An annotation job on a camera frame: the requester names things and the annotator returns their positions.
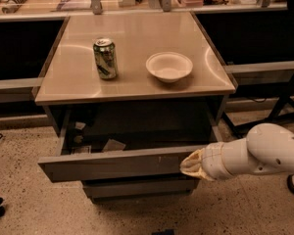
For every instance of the yellow foam padded gripper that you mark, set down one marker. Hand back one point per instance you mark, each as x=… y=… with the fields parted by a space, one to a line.
x=213 y=164

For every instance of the grey top drawer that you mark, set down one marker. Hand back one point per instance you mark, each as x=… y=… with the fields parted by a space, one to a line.
x=153 y=145

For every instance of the grey drawer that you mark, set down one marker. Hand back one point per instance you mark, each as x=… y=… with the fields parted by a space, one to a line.
x=139 y=186
x=153 y=145

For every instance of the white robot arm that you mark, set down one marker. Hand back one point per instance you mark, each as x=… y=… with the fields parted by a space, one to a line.
x=267 y=149

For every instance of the grey lower drawer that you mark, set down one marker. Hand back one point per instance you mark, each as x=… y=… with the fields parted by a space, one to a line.
x=139 y=186

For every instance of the white paper slip in drawer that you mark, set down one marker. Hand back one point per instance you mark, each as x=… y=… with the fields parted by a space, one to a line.
x=113 y=145

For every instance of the grey drawer cabinet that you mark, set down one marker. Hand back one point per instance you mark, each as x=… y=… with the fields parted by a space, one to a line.
x=72 y=80

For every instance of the small white tag in drawer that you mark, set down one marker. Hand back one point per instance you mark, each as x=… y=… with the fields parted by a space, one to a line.
x=79 y=125

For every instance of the white ceramic bowl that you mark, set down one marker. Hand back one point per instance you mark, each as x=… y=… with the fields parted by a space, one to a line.
x=169 y=67

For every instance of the black stand base with wheel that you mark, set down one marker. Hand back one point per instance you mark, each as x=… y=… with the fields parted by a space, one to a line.
x=284 y=98

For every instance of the green soda can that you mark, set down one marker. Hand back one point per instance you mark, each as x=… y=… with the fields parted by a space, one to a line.
x=105 y=58

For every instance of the purple white booklet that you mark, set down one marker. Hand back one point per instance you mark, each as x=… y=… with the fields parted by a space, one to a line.
x=67 y=5

